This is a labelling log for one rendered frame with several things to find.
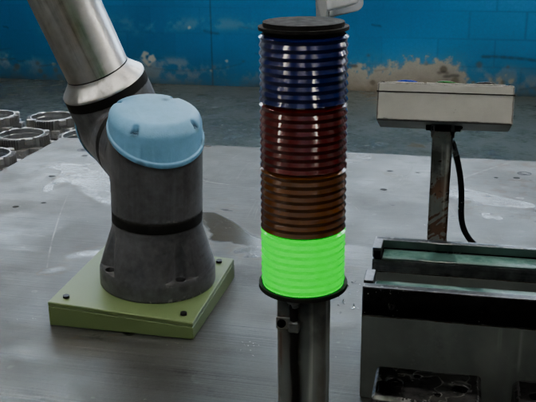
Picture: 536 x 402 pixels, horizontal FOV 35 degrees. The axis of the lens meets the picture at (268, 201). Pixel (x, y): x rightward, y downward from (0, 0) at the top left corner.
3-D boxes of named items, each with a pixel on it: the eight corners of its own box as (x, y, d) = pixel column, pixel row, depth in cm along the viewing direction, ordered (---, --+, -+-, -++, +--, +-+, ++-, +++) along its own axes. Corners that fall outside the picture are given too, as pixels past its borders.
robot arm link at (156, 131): (124, 231, 102) (120, 121, 97) (96, 193, 113) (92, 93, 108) (218, 218, 107) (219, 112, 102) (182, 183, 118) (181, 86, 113)
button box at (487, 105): (509, 132, 113) (511, 92, 113) (513, 124, 106) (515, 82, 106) (379, 127, 116) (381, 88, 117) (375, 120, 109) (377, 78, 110)
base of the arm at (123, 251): (80, 294, 108) (76, 222, 104) (126, 246, 121) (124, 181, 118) (195, 311, 105) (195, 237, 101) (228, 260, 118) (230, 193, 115)
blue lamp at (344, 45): (352, 93, 60) (354, 28, 58) (341, 112, 54) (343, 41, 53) (269, 90, 61) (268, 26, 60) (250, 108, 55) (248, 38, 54)
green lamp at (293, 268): (349, 270, 64) (350, 214, 63) (338, 305, 59) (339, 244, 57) (271, 265, 65) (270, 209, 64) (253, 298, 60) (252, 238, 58)
